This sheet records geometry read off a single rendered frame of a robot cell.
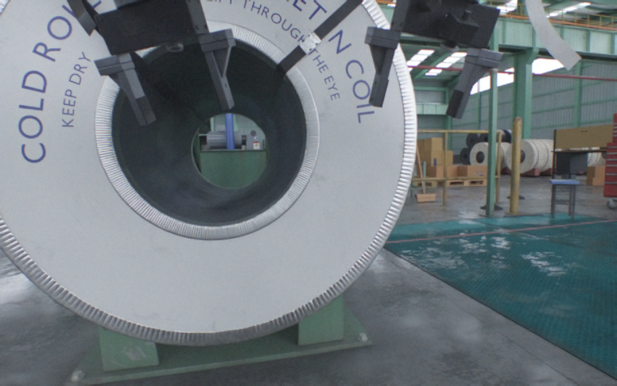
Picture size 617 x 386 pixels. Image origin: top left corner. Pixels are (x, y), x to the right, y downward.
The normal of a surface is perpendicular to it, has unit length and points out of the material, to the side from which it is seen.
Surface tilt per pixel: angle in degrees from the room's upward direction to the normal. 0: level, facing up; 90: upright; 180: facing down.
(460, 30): 136
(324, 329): 90
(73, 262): 90
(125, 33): 114
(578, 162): 90
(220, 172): 90
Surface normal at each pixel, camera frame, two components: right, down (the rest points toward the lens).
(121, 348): 0.21, 0.09
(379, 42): 0.13, 0.49
